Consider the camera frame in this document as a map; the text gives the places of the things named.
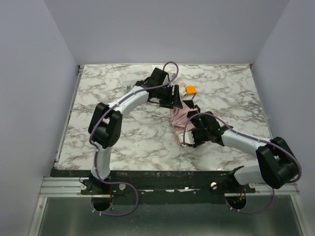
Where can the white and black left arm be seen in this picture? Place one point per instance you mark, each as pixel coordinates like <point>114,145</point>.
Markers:
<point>106,123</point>

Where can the white orange small device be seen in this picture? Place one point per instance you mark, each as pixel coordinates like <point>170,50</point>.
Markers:
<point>187,92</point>

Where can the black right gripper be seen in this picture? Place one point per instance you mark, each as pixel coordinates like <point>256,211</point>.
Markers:
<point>197,122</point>

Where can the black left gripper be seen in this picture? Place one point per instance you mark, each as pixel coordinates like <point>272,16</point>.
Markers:
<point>171,96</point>

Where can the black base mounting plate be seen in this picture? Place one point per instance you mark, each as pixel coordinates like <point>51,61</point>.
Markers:
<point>157,187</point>

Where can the aluminium frame rail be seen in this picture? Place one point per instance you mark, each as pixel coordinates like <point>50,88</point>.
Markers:
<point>72,187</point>

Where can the pink folding umbrella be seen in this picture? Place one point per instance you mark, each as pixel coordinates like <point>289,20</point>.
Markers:
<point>178,116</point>

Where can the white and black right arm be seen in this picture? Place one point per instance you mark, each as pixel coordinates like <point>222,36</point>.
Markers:
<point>276,166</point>

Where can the clear plastic organizer box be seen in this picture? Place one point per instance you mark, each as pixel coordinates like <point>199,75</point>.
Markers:
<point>129,84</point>

